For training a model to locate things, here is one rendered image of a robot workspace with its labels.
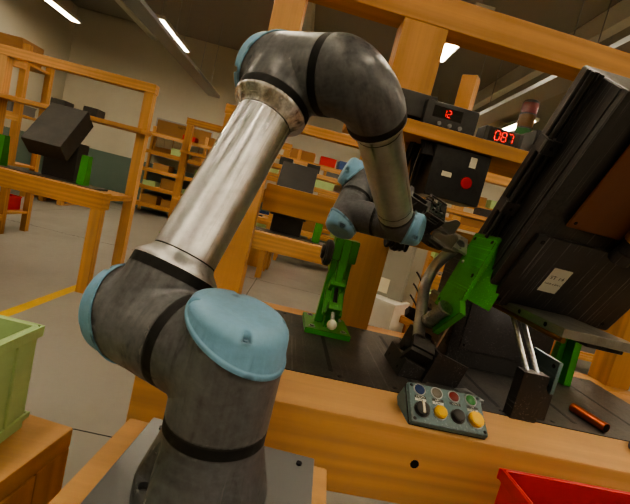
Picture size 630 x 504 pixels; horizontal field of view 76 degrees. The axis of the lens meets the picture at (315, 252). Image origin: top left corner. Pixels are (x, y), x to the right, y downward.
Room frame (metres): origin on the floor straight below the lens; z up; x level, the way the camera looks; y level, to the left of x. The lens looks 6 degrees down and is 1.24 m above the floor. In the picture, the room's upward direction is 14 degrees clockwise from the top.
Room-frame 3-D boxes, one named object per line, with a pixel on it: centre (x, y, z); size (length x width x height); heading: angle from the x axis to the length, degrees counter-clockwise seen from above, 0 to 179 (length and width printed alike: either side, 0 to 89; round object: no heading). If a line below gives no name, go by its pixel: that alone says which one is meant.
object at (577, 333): (0.96, -0.56, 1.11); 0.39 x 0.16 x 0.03; 5
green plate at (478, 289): (0.98, -0.40, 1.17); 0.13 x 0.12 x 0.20; 95
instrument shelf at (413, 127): (1.31, -0.45, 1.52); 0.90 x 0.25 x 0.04; 95
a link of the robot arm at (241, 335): (0.43, 0.07, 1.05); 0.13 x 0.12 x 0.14; 64
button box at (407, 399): (0.74, -0.31, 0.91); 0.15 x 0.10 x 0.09; 95
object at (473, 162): (1.25, -0.34, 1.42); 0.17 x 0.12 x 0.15; 95
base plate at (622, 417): (1.05, -0.47, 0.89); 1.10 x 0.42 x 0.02; 95
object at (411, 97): (1.24, -0.16, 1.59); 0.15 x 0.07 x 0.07; 95
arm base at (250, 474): (0.43, 0.06, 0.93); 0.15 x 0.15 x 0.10
